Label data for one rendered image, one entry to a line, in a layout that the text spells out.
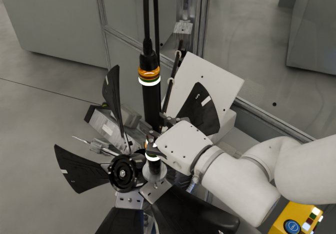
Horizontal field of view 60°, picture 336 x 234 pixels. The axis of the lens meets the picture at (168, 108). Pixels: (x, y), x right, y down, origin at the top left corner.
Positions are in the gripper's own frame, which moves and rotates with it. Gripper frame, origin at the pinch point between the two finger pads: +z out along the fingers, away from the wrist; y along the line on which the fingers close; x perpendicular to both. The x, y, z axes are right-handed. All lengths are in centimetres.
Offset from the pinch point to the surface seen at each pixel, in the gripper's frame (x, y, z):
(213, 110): -3.7, 16.8, -5.7
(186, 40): -12, 48, 31
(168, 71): -56, 71, 62
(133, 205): -38.8, -6.1, 4.1
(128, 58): -66, 71, 101
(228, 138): -62, 58, 8
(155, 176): -19.5, -1.6, -2.1
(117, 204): -37.1, -9.7, 7.3
